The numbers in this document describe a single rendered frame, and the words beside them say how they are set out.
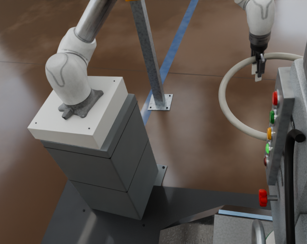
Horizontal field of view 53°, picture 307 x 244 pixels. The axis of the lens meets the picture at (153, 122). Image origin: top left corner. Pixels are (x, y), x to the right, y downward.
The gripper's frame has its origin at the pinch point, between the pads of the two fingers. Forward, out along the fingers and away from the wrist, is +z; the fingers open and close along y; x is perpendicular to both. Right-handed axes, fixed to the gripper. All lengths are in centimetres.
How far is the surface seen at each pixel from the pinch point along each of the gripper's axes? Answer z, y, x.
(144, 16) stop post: 4, -79, -49
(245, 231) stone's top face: -4, 74, -30
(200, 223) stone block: 1, 67, -45
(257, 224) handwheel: -49, 86, -33
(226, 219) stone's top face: -4, 69, -35
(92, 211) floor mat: 80, 16, -116
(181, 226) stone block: 9, 63, -52
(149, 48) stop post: 30, -78, -51
